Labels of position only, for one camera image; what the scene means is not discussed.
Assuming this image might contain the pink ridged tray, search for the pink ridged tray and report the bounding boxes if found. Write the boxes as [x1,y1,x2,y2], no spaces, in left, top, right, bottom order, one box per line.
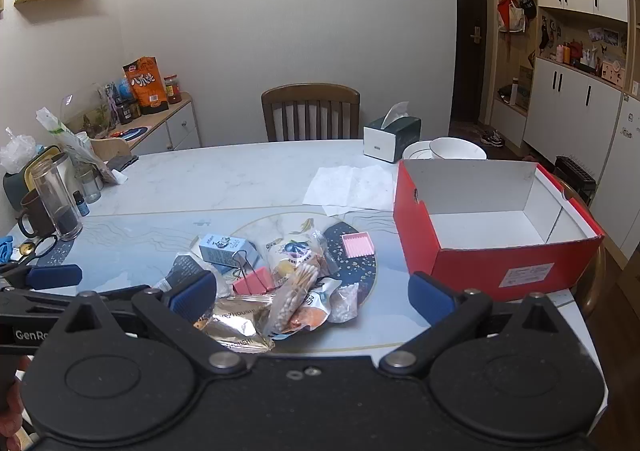
[341,232,376,259]

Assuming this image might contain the person's left hand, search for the person's left hand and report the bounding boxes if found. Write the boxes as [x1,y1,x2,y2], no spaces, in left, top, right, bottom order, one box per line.
[0,355,32,442]

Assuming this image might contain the blue mat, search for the blue mat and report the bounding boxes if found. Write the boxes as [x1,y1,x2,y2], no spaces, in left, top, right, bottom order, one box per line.
[109,125,151,139]

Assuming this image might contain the green white tissue box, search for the green white tissue box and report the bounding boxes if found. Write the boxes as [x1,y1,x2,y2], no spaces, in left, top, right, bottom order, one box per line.
[363,102,422,163]

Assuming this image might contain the gold foil packet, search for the gold foil packet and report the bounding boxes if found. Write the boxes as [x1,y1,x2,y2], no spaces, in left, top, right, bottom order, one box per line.
[192,296,276,354]

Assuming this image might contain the red hanging bag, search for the red hanging bag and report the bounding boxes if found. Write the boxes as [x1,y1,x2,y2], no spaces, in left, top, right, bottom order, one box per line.
[497,0,528,34]

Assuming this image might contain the brown mug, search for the brown mug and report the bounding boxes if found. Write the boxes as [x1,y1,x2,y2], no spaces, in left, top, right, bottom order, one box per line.
[17,188,58,239]

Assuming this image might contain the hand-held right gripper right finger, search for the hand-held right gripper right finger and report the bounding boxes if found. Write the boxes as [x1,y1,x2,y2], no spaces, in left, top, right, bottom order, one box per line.
[380,272,593,377]

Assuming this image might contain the wooden holder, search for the wooden holder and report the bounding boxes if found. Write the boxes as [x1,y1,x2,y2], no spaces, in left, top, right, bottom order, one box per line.
[90,137,132,162]

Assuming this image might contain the black scissors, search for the black scissors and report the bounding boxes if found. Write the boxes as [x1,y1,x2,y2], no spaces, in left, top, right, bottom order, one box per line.
[0,233,60,282]

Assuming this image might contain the small drinking glass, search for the small drinking glass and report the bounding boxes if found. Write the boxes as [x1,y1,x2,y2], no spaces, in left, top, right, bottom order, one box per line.
[75,166,104,204]

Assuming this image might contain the small blue carton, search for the small blue carton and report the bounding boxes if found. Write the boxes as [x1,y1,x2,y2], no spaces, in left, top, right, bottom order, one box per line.
[199,233,261,274]

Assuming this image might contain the dark door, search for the dark door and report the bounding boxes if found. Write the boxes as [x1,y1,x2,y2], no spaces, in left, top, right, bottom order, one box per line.
[452,0,488,124]

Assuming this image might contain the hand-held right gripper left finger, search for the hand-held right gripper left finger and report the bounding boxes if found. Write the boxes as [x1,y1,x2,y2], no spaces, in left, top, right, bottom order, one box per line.
[49,272,248,377]

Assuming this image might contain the dark jars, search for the dark jars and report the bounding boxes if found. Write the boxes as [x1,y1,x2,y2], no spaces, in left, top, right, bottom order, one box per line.
[115,98,143,124]

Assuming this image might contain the white bowl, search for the white bowl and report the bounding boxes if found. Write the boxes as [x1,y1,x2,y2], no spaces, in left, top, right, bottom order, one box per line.
[429,137,487,160]

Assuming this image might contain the blueberry cake packet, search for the blueberry cake packet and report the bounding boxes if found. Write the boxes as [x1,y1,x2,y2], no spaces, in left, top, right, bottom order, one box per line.
[265,230,341,284]

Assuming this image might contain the white side cabinet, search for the white side cabinet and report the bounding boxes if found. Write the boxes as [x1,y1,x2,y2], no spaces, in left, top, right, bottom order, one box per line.
[90,92,202,154]

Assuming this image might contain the white lower cabinets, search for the white lower cabinets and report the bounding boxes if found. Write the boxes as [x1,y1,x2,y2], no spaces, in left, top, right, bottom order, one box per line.
[522,56,623,182]

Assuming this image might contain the white tall cabinet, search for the white tall cabinet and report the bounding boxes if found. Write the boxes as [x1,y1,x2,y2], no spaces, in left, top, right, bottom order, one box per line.
[590,91,640,257]

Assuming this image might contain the white paper napkin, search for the white paper napkin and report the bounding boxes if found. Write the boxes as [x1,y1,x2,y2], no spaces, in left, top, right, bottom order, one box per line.
[322,203,396,218]
[302,165,397,210]

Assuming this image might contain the light wooden chair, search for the light wooden chair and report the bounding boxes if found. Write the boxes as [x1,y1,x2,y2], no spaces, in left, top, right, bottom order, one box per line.
[550,178,608,317]

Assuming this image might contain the bag of white beads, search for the bag of white beads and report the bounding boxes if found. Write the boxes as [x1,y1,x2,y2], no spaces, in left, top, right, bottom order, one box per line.
[327,282,361,323]

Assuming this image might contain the cotton swab pack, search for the cotton swab pack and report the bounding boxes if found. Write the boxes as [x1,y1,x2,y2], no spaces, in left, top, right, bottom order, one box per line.
[265,265,321,339]

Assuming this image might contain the crumpled clear plastic bag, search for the crumpled clear plastic bag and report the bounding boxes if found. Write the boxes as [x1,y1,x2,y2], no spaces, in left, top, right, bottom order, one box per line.
[0,127,37,175]

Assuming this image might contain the sausage packet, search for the sausage packet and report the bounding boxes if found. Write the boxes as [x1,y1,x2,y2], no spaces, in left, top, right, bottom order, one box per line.
[287,278,343,332]

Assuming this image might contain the pink binder clip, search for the pink binder clip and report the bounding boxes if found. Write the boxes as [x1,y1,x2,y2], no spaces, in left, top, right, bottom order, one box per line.
[230,251,280,297]

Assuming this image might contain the glass dome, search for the glass dome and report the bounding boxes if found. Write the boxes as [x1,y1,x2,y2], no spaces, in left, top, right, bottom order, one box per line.
[62,83,121,139]

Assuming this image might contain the clear glass tumbler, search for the clear glass tumbler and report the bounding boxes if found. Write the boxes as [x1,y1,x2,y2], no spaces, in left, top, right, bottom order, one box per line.
[30,162,83,242]

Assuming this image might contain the grey kettle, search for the grey kettle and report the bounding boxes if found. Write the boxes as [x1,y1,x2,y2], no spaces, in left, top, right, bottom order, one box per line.
[2,146,76,212]

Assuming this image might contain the grey snack packet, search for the grey snack packet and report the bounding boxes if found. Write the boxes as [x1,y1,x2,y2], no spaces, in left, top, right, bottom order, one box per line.
[152,253,231,292]

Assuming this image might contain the black rack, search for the black rack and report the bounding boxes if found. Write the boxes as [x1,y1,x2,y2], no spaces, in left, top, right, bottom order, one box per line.
[554,156,598,206]

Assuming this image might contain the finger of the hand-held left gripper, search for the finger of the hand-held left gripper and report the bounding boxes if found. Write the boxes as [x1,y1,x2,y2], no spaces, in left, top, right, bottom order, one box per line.
[0,290,78,317]
[0,261,84,291]

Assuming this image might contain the dark wooden chair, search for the dark wooden chair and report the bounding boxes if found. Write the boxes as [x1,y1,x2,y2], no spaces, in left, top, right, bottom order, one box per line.
[261,83,361,142]

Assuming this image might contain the red cardboard box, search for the red cardboard box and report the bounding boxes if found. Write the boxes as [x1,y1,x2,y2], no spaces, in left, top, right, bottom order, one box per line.
[392,158,606,303]

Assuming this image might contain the orange snack bag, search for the orange snack bag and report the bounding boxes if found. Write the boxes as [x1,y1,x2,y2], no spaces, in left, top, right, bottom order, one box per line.
[123,56,167,116]

